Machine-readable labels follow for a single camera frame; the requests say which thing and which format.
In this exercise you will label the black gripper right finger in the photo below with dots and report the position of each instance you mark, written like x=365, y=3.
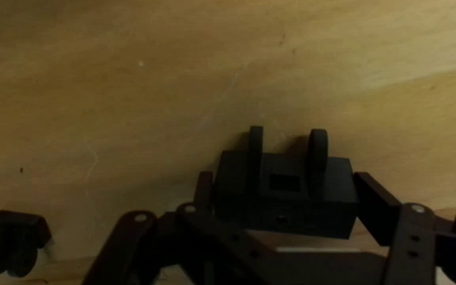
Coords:
x=412, y=248

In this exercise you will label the small black plastic clip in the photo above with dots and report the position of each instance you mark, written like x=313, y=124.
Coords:
x=16, y=243

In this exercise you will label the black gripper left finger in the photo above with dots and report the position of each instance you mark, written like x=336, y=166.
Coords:
x=149, y=248

